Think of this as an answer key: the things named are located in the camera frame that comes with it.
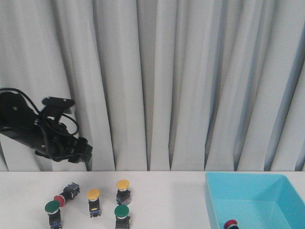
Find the grey pleated curtain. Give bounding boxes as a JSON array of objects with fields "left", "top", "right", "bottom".
[{"left": 0, "top": 0, "right": 305, "bottom": 171}]

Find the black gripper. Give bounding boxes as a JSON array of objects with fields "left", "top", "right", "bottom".
[{"left": 34, "top": 119, "right": 92, "bottom": 163}]

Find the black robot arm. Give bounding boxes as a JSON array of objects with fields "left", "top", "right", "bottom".
[{"left": 0, "top": 88, "right": 92, "bottom": 163}]

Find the light blue plastic box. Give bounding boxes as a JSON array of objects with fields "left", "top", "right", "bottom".
[{"left": 205, "top": 172, "right": 305, "bottom": 229}]

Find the green push button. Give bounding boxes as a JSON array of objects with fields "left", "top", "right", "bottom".
[
  {"left": 114, "top": 205, "right": 131, "bottom": 229},
  {"left": 45, "top": 200, "right": 62, "bottom": 229}
]

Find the black camera cable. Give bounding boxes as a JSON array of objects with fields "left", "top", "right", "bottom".
[{"left": 0, "top": 88, "right": 79, "bottom": 135}]

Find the left green push button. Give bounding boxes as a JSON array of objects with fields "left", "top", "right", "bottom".
[{"left": 45, "top": 200, "right": 62, "bottom": 229}]

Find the red push button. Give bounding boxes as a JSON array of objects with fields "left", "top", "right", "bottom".
[
  {"left": 224, "top": 219, "right": 239, "bottom": 229},
  {"left": 53, "top": 182, "right": 80, "bottom": 207}
]

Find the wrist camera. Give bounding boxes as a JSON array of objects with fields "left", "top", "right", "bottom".
[{"left": 41, "top": 97, "right": 75, "bottom": 121}]

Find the yellow push button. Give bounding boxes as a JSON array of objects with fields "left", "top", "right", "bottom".
[
  {"left": 87, "top": 188, "right": 101, "bottom": 218},
  {"left": 116, "top": 179, "right": 131, "bottom": 206}
]

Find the lying red push button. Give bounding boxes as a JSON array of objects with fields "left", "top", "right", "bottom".
[{"left": 53, "top": 182, "right": 80, "bottom": 207}]

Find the right green push button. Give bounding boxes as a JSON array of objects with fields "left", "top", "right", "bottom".
[{"left": 114, "top": 205, "right": 131, "bottom": 229}]

